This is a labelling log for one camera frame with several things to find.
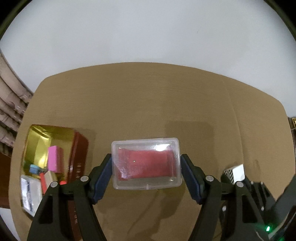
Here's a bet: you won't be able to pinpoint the red rectangular block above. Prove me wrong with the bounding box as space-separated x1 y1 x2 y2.
39 172 48 194

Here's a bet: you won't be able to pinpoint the red gold toffee tin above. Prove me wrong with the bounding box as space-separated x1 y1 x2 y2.
19 124 90 241

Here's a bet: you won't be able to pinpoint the pink rectangular block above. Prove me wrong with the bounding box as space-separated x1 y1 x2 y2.
47 146 63 173

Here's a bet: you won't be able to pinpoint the small clear case red contents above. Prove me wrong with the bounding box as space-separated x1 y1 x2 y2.
111 138 182 190

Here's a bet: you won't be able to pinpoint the beige patterned curtain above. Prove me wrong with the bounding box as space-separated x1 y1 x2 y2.
0 53 33 148

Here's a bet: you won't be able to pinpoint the gold ribbed rectangular box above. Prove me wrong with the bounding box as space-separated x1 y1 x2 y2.
44 171 58 188

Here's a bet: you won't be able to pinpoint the clear plastic labelled box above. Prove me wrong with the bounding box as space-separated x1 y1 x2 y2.
20 175 43 217

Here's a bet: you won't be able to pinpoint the dark wooden chair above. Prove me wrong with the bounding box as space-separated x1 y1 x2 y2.
288 117 296 139

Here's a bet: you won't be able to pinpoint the white cube block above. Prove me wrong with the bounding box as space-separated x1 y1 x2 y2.
223 164 245 184

